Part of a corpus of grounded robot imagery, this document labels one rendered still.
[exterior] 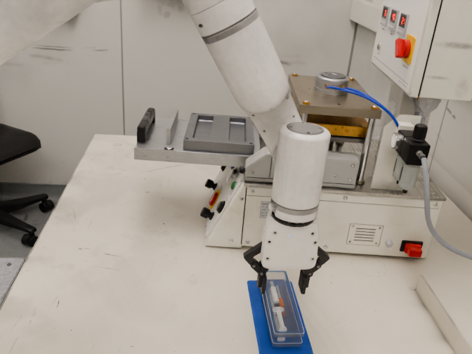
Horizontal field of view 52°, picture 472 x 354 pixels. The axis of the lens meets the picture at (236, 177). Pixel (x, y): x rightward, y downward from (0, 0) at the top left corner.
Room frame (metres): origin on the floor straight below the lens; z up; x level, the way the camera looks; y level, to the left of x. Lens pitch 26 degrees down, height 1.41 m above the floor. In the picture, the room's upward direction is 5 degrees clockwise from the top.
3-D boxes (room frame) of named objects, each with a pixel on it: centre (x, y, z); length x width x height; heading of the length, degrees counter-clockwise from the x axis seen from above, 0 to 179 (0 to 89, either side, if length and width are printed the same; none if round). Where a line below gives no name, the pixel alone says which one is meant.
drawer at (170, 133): (1.14, 0.10, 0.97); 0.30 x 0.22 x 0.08; 91
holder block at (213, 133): (1.14, 0.05, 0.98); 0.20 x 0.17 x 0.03; 1
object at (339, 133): (1.14, -0.21, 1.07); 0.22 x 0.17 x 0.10; 1
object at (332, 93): (1.12, -0.24, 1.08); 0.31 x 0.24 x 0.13; 1
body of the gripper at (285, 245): (0.75, -0.11, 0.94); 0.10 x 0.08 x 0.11; 97
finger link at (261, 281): (0.74, -0.06, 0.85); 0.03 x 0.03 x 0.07; 7
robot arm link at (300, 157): (0.75, -0.11, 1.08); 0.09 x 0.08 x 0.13; 6
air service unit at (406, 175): (0.92, -0.34, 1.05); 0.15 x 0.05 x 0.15; 1
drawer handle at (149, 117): (1.13, 0.23, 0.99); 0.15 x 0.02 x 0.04; 1
